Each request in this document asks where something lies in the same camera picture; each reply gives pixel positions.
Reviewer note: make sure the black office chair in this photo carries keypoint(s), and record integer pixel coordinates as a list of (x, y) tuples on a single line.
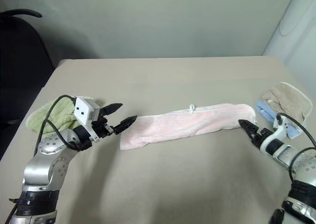
[(19, 60)]

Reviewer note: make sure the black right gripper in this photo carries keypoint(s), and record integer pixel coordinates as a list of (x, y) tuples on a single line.
[(261, 136)]

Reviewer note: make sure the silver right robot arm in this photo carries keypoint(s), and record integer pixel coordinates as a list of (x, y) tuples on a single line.
[(303, 169)]

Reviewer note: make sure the light blue towel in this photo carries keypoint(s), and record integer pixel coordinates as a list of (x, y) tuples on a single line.
[(265, 111)]

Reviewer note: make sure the pink towel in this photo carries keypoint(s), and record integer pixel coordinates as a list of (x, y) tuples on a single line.
[(185, 125)]

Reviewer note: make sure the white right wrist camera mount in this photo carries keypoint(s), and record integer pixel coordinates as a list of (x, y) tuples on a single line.
[(277, 132)]

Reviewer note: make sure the beige towel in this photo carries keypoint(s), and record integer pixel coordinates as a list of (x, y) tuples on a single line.
[(288, 95)]

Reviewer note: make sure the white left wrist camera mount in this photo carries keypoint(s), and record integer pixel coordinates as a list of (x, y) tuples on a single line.
[(84, 110)]

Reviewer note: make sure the white rounded panel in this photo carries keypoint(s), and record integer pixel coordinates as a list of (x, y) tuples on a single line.
[(296, 36)]

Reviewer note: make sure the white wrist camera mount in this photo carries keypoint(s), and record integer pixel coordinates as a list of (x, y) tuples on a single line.
[(84, 110), (277, 132)]

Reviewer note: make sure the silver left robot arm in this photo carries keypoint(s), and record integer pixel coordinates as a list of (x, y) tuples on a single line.
[(39, 169)]

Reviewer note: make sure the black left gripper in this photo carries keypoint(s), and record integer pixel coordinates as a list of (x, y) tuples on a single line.
[(102, 127)]

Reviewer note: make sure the green towel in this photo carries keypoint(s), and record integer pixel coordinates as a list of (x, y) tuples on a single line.
[(59, 110)]

